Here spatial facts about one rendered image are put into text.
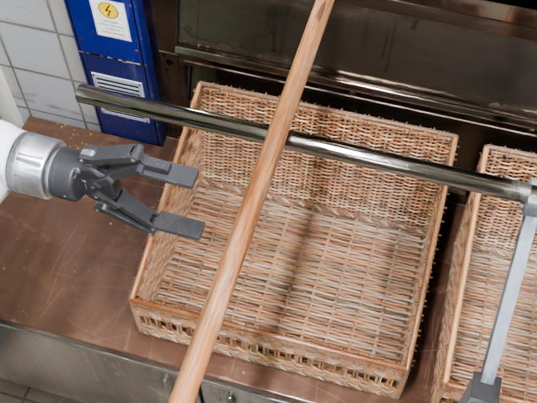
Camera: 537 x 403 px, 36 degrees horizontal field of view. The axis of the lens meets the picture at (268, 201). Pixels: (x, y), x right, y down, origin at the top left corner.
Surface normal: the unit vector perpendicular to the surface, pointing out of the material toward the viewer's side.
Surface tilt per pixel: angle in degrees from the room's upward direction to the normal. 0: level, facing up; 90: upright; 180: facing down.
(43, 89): 90
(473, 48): 70
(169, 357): 0
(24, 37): 90
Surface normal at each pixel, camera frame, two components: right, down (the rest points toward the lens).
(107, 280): 0.00, -0.55
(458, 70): -0.26, 0.57
